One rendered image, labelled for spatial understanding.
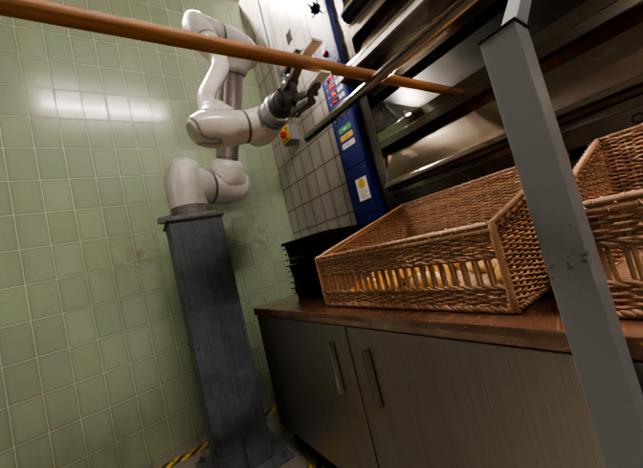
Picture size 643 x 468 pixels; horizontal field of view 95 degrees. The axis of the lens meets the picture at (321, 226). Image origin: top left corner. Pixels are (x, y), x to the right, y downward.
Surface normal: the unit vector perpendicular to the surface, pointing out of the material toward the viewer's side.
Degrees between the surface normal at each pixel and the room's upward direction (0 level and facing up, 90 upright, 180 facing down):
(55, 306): 90
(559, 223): 90
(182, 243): 90
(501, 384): 90
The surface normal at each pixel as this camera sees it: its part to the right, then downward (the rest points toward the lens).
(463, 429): -0.80, 0.15
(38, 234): 0.55, -0.20
